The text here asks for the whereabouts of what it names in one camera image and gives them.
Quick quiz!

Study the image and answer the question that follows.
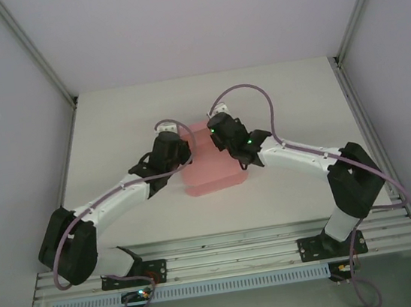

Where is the pink paper box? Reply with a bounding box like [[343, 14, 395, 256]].
[[174, 115, 249, 200]]

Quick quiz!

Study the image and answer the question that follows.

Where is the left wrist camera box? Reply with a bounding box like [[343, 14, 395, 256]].
[[152, 118, 180, 137]]

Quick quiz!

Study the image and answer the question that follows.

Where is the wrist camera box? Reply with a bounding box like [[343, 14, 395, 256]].
[[206, 101, 231, 118], [152, 118, 180, 137]]

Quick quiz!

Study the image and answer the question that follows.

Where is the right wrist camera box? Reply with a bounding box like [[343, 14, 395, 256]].
[[206, 101, 231, 118]]

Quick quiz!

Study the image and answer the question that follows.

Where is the aluminium table side rail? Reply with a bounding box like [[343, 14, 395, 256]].
[[327, 47, 411, 228], [28, 96, 101, 272]]

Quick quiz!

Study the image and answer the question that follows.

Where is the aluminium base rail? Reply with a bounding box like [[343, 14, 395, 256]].
[[29, 207, 411, 304]]

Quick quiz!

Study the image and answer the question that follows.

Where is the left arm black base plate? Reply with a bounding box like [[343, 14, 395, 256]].
[[98, 259, 170, 292]]

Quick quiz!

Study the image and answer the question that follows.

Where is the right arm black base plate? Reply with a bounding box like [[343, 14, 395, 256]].
[[296, 230, 370, 263]]

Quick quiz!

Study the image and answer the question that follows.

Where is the light blue slotted cable duct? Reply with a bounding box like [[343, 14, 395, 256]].
[[50, 263, 331, 307]]

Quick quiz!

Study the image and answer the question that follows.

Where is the aluminium corner post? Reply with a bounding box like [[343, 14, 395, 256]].
[[0, 0, 81, 116], [323, 0, 406, 68]]

